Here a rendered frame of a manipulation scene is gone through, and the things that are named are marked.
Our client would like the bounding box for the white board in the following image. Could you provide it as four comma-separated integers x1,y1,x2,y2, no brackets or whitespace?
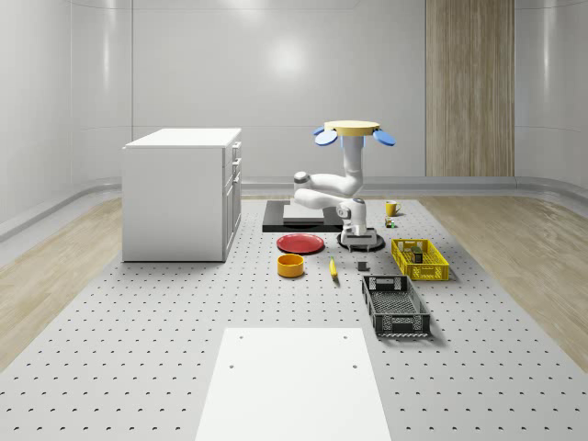
195,327,393,441

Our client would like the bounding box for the dark grey basket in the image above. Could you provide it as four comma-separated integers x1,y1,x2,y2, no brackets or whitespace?
360,274,433,340

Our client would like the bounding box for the black plate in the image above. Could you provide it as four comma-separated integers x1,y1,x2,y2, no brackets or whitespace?
336,232,386,253

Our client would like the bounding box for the black stove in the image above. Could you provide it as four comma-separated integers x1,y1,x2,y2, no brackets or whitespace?
261,198,346,233

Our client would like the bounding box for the white cabinet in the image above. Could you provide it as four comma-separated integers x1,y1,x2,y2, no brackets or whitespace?
121,127,243,264

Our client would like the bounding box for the red plate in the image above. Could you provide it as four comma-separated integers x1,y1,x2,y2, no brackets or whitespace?
276,232,326,254

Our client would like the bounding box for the yellow basket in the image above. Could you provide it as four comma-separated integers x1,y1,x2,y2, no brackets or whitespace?
390,238,450,282

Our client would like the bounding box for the yellow bowl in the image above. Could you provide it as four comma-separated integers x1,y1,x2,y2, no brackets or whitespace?
277,254,306,279

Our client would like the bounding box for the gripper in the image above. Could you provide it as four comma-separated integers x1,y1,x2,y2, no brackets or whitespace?
342,225,376,254

